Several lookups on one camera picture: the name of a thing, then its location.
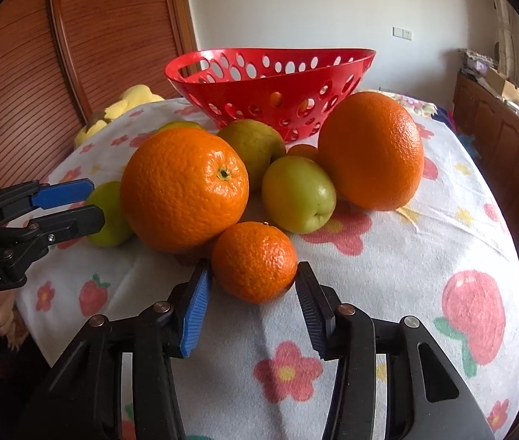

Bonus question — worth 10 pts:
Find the large orange with stem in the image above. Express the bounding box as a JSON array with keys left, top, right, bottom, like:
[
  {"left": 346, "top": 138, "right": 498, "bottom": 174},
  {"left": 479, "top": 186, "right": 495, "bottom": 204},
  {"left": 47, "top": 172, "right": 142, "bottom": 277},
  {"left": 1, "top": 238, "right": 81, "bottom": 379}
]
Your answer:
[{"left": 120, "top": 127, "right": 250, "bottom": 254}]

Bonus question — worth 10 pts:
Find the small mandarin orange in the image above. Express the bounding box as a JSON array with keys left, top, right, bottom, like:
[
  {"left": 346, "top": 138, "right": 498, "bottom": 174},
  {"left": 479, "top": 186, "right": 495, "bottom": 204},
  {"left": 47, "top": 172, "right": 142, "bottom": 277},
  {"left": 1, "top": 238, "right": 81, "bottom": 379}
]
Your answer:
[{"left": 211, "top": 221, "right": 297, "bottom": 304}]

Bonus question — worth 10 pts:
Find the green apple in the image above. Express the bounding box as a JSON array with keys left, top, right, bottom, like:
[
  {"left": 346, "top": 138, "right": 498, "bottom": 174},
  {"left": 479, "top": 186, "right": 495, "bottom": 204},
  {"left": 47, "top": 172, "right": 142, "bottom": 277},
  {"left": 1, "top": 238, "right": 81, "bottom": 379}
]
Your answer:
[{"left": 261, "top": 156, "right": 337, "bottom": 234}]

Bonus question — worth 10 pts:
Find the small green fruit left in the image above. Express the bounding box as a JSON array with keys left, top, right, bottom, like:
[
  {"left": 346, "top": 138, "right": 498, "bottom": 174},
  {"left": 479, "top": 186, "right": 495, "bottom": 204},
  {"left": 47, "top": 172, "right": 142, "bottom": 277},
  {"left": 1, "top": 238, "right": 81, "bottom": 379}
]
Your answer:
[{"left": 86, "top": 181, "right": 133, "bottom": 248}]

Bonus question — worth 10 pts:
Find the floral white blanket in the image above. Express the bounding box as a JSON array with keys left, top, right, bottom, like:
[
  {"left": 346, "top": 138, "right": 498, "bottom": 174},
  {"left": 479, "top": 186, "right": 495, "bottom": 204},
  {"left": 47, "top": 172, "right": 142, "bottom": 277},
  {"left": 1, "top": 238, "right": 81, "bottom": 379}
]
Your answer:
[{"left": 17, "top": 101, "right": 519, "bottom": 439}]

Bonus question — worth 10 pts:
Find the yellow plush toy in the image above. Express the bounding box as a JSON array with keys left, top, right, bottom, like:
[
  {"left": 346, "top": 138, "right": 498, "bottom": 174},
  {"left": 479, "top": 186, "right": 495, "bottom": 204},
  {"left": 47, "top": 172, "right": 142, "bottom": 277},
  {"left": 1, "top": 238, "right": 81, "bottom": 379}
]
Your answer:
[{"left": 74, "top": 84, "right": 163, "bottom": 148}]

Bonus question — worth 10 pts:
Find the wooden headboard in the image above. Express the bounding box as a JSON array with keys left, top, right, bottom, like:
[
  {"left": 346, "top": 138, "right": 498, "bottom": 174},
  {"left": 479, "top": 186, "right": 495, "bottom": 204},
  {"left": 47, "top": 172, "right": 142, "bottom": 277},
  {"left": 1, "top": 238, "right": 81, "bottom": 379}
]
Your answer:
[{"left": 0, "top": 0, "right": 196, "bottom": 188}]

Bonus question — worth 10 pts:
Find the yellow-green lemon fruit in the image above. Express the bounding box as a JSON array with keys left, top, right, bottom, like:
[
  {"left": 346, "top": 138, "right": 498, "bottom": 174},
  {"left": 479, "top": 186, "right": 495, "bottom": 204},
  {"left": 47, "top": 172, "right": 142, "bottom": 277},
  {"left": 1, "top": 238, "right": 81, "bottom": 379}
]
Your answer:
[{"left": 157, "top": 120, "right": 204, "bottom": 133}]

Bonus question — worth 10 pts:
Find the yellow-green pear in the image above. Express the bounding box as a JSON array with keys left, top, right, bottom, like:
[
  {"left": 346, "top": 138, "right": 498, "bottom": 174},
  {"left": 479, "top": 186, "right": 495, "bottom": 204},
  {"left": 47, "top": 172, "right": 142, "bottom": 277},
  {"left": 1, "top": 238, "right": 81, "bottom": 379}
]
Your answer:
[{"left": 217, "top": 119, "right": 286, "bottom": 192}]

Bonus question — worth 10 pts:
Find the wooden sideboard cabinet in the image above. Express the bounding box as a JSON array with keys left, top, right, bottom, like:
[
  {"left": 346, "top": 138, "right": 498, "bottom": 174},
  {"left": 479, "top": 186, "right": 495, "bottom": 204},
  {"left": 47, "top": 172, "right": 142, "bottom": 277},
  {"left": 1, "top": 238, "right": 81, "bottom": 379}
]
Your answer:
[{"left": 452, "top": 73, "right": 519, "bottom": 252}]

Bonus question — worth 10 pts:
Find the small orange behind apple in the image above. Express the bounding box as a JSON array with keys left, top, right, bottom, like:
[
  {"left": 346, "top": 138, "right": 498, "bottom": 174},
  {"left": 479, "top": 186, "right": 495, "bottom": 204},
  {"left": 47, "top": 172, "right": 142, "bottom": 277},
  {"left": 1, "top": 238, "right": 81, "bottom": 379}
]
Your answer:
[{"left": 286, "top": 144, "right": 318, "bottom": 162}]

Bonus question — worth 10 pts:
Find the red perforated plastic basket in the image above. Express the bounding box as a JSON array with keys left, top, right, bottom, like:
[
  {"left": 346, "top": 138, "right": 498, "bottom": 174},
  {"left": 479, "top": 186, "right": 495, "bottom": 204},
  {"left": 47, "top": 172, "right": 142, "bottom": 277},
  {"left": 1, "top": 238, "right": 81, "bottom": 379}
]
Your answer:
[{"left": 164, "top": 48, "right": 377, "bottom": 142}]

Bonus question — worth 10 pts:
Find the cardboard box on cabinet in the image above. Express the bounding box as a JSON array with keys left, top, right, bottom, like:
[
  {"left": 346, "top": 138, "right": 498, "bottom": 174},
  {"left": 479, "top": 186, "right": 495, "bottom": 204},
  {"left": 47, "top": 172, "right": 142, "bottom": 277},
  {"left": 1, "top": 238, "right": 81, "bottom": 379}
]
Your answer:
[{"left": 485, "top": 67, "right": 519, "bottom": 105}]

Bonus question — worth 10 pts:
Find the stack of papers on cabinet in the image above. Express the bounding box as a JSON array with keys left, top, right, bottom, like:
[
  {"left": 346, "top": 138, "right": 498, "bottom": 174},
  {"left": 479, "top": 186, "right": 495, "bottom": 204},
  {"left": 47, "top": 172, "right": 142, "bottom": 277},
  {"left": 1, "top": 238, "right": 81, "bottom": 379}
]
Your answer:
[{"left": 458, "top": 48, "right": 497, "bottom": 77}]

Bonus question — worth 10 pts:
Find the white wall switch plate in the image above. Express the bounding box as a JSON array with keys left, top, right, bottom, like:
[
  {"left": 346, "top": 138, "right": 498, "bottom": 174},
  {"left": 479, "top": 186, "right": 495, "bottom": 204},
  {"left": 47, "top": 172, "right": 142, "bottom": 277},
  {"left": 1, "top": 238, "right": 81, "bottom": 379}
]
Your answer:
[{"left": 393, "top": 27, "right": 413, "bottom": 41}]

